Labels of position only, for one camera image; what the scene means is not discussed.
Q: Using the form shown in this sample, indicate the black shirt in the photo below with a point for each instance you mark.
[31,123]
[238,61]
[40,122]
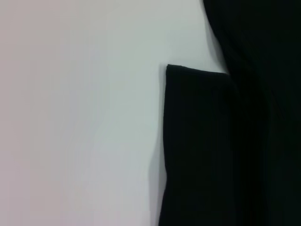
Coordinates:
[235,141]

